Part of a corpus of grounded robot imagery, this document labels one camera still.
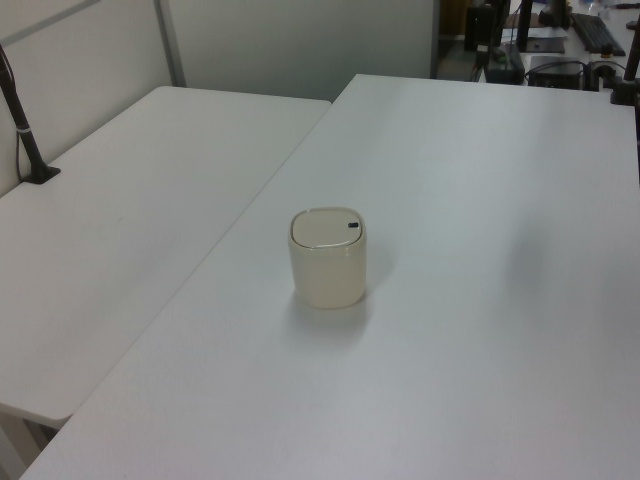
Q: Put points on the black power strip box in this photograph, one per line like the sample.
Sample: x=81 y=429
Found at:
x=505 y=65

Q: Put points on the beige plastic trash bin body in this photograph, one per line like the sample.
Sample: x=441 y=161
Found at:
x=327 y=277

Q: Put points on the black clamped camera pole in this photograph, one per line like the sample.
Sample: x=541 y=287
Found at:
x=625 y=85

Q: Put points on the black pole with base plate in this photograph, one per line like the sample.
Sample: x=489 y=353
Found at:
x=27 y=145

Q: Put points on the grey control device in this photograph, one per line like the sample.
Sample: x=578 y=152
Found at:
x=602 y=75

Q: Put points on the beige trash bin lid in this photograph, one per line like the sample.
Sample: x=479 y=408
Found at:
x=325 y=230

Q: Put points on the black computer keyboard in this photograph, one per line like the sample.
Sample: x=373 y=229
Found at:
x=597 y=31

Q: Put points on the black electronics box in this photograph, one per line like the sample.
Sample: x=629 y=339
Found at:
x=555 y=75

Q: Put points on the black monitor stand pole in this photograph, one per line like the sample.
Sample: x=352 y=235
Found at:
x=526 y=25

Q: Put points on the black computer tower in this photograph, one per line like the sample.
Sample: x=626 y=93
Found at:
x=477 y=27

